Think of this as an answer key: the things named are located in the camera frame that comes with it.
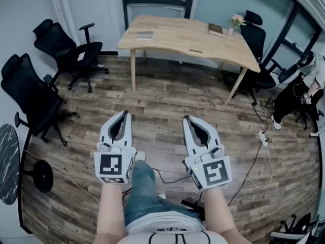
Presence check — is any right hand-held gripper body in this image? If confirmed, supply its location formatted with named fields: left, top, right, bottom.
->
left=183, top=145, right=233, bottom=191

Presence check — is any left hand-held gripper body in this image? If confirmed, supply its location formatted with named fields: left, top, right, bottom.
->
left=93, top=141, right=137, bottom=185

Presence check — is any person's right forearm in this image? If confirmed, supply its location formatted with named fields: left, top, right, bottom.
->
left=203, top=187, right=252, bottom=244

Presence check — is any person's left forearm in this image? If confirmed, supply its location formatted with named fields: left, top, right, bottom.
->
left=93, top=183, right=127, bottom=244

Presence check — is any black box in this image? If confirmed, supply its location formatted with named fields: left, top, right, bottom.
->
left=181, top=197, right=206, bottom=222

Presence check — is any person's blue jeans leg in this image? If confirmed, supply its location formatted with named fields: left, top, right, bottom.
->
left=123, top=159, right=204, bottom=227

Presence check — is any white power strip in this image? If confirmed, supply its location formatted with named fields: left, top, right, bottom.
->
left=258, top=130, right=270, bottom=148

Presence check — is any person's white printed shirt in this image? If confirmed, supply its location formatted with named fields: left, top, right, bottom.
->
left=92, top=210, right=254, bottom=244

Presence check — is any black office chair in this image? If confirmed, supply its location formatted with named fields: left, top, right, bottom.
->
left=269, top=212, right=321, bottom=244
left=0, top=53, right=81, bottom=147
left=32, top=18, right=110, bottom=94
left=238, top=10, right=284, bottom=107

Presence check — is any wooden table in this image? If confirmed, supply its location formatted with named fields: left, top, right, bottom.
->
left=116, top=15, right=262, bottom=106

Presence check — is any black marble round table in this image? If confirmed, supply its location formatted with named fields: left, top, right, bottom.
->
left=0, top=123, right=54, bottom=235

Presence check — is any brown hardcover book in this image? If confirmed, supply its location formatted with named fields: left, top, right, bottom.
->
left=208, top=23, right=224, bottom=38

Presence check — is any white vase with pink flowers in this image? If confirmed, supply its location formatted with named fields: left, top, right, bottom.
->
left=229, top=13, right=247, bottom=38

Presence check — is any white vertical pipe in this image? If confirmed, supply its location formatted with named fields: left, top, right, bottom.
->
left=48, top=0, right=77, bottom=44

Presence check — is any black floor cable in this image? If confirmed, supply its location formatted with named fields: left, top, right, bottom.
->
left=121, top=168, right=191, bottom=201
left=227, top=105, right=268, bottom=207

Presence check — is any white floor cable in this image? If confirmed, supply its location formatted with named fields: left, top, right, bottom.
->
left=22, top=148, right=101, bottom=204
left=238, top=146, right=274, bottom=191

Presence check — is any black window frame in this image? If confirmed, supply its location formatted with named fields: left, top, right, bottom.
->
left=121, top=0, right=197, bottom=20

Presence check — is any black glass partition frame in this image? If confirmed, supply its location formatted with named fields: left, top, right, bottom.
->
left=261, top=1, right=323, bottom=69

